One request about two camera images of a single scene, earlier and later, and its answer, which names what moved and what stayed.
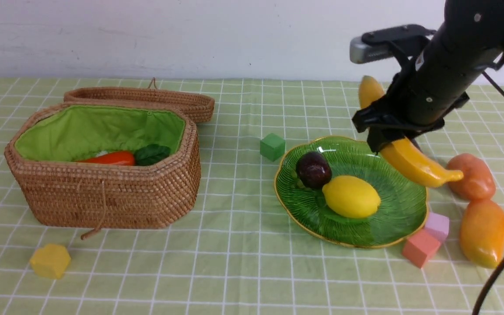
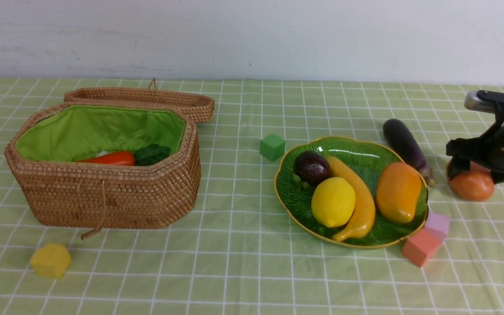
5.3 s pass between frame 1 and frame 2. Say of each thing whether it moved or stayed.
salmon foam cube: stayed
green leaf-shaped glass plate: stayed
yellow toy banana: moved
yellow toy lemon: moved
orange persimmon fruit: stayed
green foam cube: stayed
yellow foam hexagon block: stayed
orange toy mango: moved
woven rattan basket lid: stayed
